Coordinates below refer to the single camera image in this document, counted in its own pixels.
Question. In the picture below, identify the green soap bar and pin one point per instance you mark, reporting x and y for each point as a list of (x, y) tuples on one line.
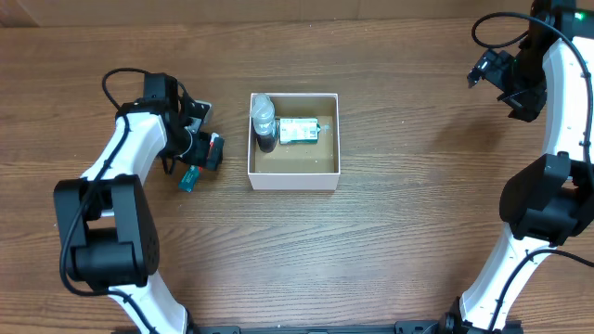
[(298, 131)]

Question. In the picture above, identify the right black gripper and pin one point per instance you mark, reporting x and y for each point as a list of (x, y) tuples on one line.
[(530, 108)]

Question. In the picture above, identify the white cardboard box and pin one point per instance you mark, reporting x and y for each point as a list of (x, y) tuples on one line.
[(303, 167)]

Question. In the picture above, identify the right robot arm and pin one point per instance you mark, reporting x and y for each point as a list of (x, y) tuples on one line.
[(551, 199)]

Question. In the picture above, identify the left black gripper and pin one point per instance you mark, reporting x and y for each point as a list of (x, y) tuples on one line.
[(201, 152)]

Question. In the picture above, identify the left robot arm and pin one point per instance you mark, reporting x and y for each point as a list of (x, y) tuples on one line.
[(109, 241)]

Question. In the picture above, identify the red green toothpaste tube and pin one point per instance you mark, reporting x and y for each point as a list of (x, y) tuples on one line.
[(189, 178)]

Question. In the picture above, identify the clear pump soap bottle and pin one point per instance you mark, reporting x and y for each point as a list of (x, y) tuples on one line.
[(263, 116)]

